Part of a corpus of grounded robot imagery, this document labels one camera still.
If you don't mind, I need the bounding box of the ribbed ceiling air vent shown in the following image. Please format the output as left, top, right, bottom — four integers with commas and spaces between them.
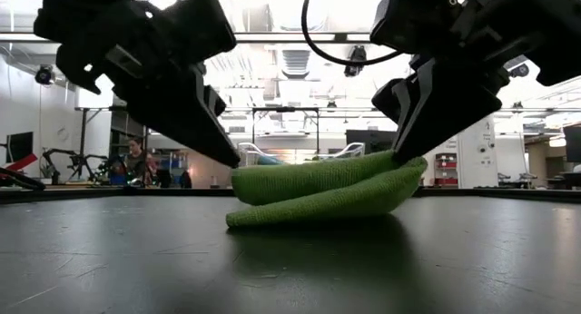
281, 49, 312, 80

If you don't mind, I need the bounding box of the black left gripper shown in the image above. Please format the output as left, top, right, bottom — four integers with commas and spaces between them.
33, 0, 241, 170

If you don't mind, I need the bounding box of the overhead light bar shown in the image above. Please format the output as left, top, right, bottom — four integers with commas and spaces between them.
0, 31, 378, 45

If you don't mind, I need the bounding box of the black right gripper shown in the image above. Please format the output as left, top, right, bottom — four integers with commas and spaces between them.
369, 0, 581, 165

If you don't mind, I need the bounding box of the clear plastic bin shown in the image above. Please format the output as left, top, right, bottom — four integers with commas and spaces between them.
237, 141, 367, 168

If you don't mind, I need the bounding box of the black computer monitor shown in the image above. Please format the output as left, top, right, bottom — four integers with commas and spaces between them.
345, 128, 399, 155
563, 124, 581, 164

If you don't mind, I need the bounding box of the green microfiber towel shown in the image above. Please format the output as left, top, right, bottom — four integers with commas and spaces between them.
224, 149, 429, 229

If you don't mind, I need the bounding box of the person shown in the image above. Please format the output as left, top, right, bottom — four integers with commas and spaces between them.
118, 138, 149, 187

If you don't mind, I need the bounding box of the small black monitor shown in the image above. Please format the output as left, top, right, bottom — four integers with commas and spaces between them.
5, 131, 34, 163

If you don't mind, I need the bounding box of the red angled object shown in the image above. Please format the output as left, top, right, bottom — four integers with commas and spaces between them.
0, 153, 46, 191

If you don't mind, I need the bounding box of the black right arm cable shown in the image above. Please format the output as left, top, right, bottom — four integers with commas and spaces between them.
300, 0, 404, 67

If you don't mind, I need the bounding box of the white room pillar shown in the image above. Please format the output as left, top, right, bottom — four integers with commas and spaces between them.
455, 115, 498, 190

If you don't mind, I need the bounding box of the red storage shelf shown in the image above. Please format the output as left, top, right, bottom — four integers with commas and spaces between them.
433, 152, 458, 187

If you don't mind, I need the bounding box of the small potted plant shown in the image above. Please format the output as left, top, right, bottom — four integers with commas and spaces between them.
39, 162, 57, 184

